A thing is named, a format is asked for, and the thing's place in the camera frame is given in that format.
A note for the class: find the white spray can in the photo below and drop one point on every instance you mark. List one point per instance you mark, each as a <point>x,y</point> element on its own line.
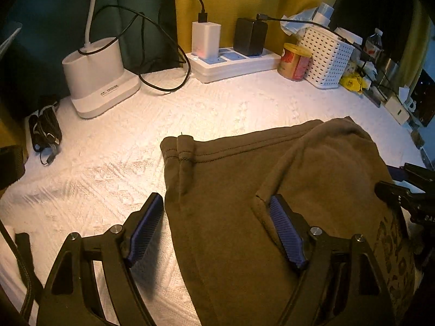
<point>323,13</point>

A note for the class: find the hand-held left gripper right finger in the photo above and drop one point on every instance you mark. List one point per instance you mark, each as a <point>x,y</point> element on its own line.
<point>285,231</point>

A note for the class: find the white desk lamp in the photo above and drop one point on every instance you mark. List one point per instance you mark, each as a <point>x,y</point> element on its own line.
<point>91,71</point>

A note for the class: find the crumpled tissue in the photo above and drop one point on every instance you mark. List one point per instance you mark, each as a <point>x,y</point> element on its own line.
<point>299,20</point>

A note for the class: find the brown t-shirt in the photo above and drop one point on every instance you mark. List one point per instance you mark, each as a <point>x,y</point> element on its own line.
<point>221,227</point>

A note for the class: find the dark phone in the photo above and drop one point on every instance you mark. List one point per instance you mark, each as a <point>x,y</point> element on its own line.
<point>373,96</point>

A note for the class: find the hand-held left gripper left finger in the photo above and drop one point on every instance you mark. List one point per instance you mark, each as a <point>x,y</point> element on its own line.
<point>146,231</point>

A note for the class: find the white perforated basket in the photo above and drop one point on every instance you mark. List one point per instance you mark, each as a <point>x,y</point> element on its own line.
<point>326,61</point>

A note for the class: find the white power strip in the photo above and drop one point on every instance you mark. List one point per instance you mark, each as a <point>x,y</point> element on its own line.
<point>238,68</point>

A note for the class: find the dark window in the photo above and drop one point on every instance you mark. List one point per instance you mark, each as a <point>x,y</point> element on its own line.
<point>373,0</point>

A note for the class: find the clear water bottle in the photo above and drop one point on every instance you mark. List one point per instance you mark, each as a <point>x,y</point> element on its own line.
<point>373,46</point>

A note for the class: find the wide teal curtain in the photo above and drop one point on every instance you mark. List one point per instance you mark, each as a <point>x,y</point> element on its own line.
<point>51,6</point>

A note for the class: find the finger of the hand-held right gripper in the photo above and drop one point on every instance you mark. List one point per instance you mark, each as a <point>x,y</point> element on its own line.
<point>394,193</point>
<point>397,173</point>

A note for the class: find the red candle jar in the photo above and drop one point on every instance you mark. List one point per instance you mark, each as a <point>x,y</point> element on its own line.
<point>294,64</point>

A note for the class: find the yellow packet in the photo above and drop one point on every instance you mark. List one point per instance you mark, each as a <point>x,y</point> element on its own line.
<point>351,83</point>

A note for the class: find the narrow yellow curtain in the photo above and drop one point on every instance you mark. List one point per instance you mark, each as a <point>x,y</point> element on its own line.
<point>413,44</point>

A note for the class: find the white lidded jar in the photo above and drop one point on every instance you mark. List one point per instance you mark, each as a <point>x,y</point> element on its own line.
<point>348,35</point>

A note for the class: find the steel tumbler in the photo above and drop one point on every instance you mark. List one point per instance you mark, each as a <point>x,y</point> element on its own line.
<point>390,71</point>

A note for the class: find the small white box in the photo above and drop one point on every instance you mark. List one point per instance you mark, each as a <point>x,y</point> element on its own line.
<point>397,108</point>

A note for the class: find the white textured table cloth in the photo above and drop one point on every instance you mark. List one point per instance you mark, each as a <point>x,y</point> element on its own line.
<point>119,149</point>

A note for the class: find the white charger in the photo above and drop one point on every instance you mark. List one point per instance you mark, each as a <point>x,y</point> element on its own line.
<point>205,39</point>

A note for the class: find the black charger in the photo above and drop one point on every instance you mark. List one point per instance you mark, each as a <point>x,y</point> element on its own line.
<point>249,37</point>

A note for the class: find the black lit computer case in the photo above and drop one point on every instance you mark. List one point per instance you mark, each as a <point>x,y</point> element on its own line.
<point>424,95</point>

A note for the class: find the white mug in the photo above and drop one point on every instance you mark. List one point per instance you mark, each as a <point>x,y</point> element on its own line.
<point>410,103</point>

